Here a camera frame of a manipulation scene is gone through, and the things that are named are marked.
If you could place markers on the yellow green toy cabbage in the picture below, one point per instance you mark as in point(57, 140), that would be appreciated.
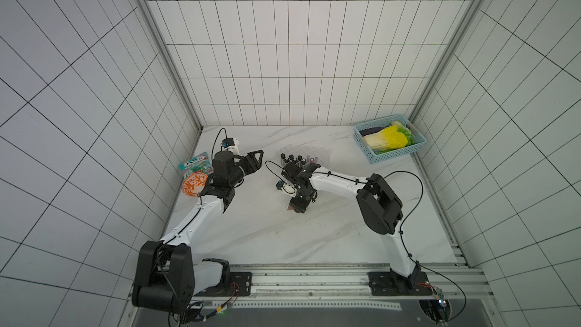
point(393, 137)

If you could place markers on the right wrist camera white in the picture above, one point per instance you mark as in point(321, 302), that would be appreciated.
point(295, 175)

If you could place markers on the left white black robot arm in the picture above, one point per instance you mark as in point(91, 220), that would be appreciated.
point(190, 236)

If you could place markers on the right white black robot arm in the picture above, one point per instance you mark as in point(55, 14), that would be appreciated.
point(381, 209)

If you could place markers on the clear acrylic lipstick organizer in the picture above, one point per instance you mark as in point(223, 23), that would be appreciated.
point(323, 154)

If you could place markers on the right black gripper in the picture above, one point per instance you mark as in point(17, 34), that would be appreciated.
point(293, 169)

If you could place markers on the orange white patterned bowl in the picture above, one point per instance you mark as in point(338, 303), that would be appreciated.
point(194, 184)

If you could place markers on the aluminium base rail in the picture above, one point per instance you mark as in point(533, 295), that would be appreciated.
point(337, 287)

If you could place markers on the blue plastic basket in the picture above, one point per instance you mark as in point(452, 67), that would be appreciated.
point(374, 158)

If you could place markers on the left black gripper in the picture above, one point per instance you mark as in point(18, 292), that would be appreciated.
point(253, 165)

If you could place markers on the teal mint candy bag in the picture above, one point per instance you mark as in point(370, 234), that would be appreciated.
point(199, 164)

